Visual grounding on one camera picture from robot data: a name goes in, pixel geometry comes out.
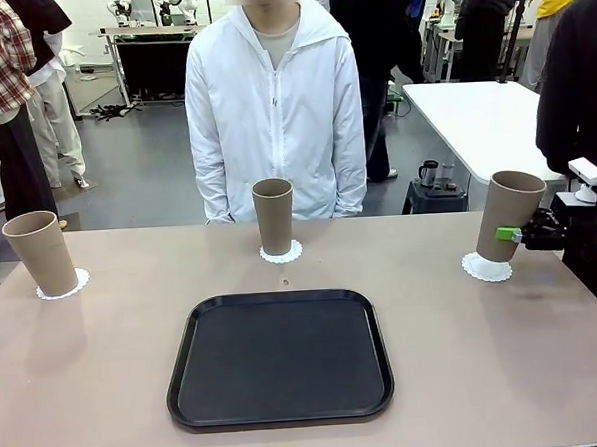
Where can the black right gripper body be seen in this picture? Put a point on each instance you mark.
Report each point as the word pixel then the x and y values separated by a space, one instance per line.
pixel 546 230

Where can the tall brown paper cup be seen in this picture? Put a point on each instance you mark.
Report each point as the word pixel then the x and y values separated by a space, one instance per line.
pixel 45 257
pixel 274 217
pixel 508 212

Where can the white paper doily coaster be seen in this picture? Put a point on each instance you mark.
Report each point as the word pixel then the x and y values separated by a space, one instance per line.
pixel 81 290
pixel 486 273
pixel 292 254

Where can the white sleeved right forearm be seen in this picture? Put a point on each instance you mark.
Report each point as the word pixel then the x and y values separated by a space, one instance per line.
pixel 212 193

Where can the white sleeved left forearm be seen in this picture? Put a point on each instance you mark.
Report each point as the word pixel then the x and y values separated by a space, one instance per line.
pixel 350 186

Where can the dark grey stool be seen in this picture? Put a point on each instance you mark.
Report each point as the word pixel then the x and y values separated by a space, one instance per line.
pixel 435 199

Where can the black and steel mug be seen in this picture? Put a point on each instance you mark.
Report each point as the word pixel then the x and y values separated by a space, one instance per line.
pixel 428 173

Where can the white background table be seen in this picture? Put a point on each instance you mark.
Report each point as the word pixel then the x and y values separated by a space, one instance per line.
pixel 463 120

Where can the black stand pole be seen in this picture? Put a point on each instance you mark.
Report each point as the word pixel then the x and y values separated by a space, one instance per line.
pixel 511 37

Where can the person in black coat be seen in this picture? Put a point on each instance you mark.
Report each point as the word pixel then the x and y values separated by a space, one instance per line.
pixel 483 23

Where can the person in black top and jeans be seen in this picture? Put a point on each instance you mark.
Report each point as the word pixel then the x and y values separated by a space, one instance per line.
pixel 375 54

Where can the person in yellow top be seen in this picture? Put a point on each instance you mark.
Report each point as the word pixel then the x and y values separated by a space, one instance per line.
pixel 552 0

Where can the person in blue jacket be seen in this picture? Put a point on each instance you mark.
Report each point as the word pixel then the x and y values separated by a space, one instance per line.
pixel 418 2

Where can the black plastic serving tray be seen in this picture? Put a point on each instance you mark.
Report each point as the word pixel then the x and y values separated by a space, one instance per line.
pixel 280 359

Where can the person in white jacket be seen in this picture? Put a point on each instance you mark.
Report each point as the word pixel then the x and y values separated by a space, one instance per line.
pixel 272 109

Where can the background workbench with black panel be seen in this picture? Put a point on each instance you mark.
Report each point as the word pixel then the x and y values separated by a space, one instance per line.
pixel 150 61

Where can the person in beige trousers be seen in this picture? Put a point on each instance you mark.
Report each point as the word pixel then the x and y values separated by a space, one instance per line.
pixel 56 96

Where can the person in plaid shirt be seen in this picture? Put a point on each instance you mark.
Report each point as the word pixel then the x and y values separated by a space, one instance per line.
pixel 0 74

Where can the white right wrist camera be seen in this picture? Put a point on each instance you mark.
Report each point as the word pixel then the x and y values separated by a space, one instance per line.
pixel 587 173

